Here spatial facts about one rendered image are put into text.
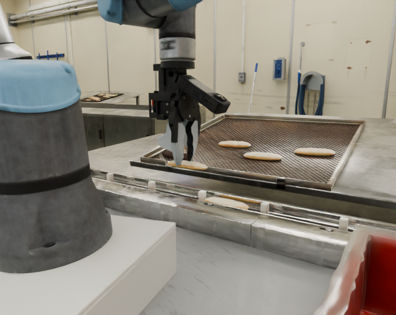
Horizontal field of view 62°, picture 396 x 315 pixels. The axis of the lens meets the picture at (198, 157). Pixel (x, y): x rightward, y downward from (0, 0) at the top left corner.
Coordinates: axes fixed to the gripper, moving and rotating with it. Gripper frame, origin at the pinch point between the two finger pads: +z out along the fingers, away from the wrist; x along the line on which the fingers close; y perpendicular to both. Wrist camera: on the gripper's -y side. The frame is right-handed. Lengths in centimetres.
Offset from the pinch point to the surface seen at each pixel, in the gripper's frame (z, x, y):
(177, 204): 7.5, 7.8, -3.1
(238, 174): 4.4, -9.5, -7.9
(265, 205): 7.0, 0.6, -18.4
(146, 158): 3.8, -9.3, 19.7
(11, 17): -166, -354, 692
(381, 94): -11, -370, -11
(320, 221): 8.8, -1.6, -27.9
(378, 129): -3, -55, -32
